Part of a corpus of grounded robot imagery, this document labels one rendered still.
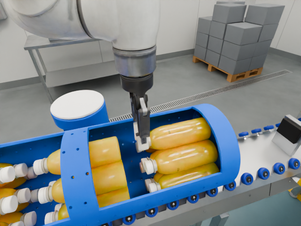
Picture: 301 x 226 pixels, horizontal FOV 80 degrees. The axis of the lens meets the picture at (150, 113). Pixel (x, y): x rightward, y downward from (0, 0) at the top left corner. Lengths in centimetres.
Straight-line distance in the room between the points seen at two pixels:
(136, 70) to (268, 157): 75
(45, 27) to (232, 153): 52
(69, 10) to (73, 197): 38
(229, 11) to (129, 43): 335
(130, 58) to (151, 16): 8
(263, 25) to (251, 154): 302
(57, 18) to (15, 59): 360
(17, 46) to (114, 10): 359
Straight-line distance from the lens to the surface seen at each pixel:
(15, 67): 401
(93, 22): 36
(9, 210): 60
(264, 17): 372
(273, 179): 90
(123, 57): 36
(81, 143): 49
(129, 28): 33
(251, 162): 91
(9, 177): 59
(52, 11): 37
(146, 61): 36
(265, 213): 194
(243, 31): 342
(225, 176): 58
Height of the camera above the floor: 156
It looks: 37 degrees down
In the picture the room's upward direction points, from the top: 1 degrees counter-clockwise
